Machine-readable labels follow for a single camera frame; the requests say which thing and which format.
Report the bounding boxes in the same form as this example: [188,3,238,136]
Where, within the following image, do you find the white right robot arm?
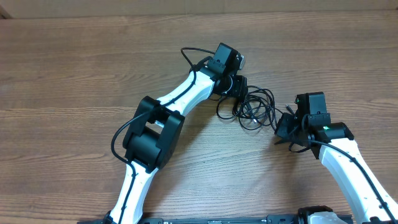
[275,92,397,223]

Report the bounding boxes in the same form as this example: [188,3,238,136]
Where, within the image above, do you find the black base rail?
[77,207,354,224]

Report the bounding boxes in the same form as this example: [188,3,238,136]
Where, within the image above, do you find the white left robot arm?
[103,43,248,224]

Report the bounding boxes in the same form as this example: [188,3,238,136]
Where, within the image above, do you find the black USB cable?
[216,85,284,131]

